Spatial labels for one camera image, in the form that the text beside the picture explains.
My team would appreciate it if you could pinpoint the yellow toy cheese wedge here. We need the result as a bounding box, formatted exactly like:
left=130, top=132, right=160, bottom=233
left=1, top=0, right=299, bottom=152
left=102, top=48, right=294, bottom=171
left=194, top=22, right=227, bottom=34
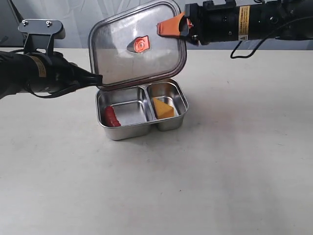
left=153, top=97, right=174, bottom=119

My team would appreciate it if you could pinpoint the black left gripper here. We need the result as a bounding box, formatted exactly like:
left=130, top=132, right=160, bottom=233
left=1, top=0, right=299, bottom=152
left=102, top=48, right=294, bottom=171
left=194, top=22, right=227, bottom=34
left=48, top=51, right=103, bottom=95

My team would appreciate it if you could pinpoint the dark transparent lunch box lid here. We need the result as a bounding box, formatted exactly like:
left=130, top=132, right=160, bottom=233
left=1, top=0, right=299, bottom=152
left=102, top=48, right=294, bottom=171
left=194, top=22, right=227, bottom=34
left=88, top=0, right=187, bottom=91

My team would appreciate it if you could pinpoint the blue-grey backdrop cloth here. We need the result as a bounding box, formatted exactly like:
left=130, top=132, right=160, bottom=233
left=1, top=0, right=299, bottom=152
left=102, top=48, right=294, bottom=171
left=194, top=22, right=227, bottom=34
left=14, top=0, right=313, bottom=47

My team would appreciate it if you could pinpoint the red toy sausage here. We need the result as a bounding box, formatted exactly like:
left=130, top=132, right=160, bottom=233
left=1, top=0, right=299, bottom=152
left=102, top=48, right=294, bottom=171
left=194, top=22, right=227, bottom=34
left=104, top=106, right=121, bottom=127

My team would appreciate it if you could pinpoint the stainless steel lunch box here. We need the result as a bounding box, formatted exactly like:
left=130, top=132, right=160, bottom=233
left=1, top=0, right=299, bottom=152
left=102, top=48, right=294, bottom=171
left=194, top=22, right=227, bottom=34
left=95, top=78, right=188, bottom=141

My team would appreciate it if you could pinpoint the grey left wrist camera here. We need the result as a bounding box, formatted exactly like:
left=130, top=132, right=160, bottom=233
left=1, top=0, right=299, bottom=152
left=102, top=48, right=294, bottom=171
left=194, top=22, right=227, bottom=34
left=18, top=19, right=66, bottom=40

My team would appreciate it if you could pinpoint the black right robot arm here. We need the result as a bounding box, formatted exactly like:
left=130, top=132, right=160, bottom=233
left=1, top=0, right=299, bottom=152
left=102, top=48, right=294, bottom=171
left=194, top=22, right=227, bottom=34
left=157, top=0, right=313, bottom=45

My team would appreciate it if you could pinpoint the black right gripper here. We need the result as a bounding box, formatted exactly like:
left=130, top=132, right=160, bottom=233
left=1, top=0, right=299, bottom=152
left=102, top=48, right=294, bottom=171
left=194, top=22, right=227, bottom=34
left=157, top=1, right=239, bottom=45

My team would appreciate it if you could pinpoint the black cable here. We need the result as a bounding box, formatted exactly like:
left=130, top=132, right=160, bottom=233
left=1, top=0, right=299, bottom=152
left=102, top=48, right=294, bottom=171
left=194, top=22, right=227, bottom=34
left=229, top=17, right=313, bottom=59

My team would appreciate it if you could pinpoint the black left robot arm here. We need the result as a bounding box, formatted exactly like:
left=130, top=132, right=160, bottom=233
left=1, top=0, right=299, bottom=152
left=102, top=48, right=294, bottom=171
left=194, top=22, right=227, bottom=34
left=0, top=50, right=103, bottom=99

